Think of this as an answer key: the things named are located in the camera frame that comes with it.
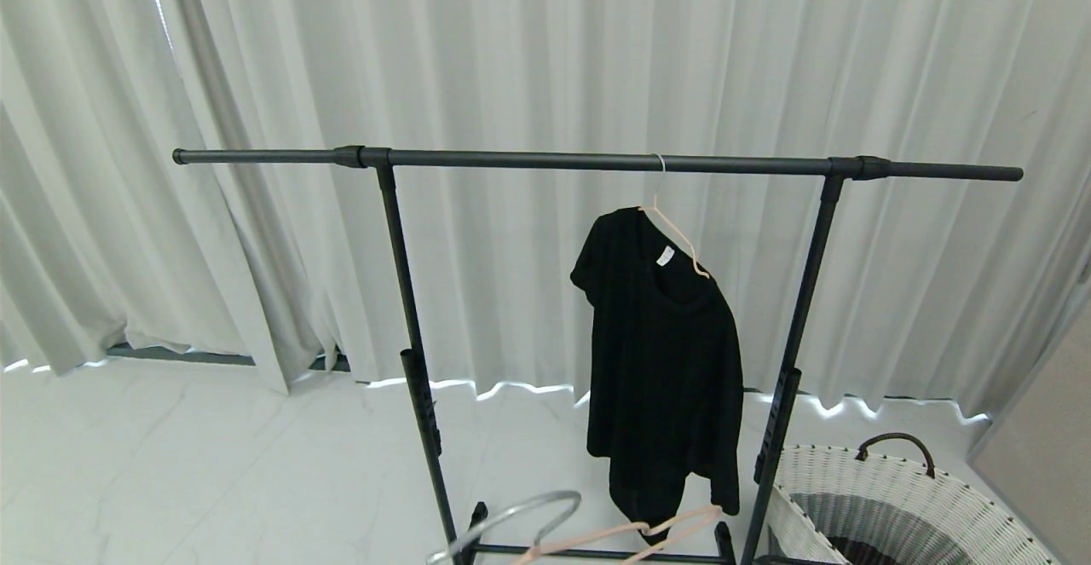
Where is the black clothes rack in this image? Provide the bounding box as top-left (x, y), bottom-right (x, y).
top-left (172, 146), bottom-right (1024, 565)

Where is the white curtain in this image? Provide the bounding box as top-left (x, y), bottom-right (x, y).
top-left (0, 0), bottom-right (1091, 419)

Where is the black garment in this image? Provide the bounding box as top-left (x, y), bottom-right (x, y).
top-left (569, 207), bottom-right (744, 546)

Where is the white laundry basket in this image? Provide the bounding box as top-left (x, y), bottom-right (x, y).
top-left (767, 433), bottom-right (1062, 565)

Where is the pink clothes hanger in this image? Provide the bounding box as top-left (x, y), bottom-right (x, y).
top-left (426, 490), bottom-right (724, 565)
top-left (639, 154), bottom-right (711, 280)

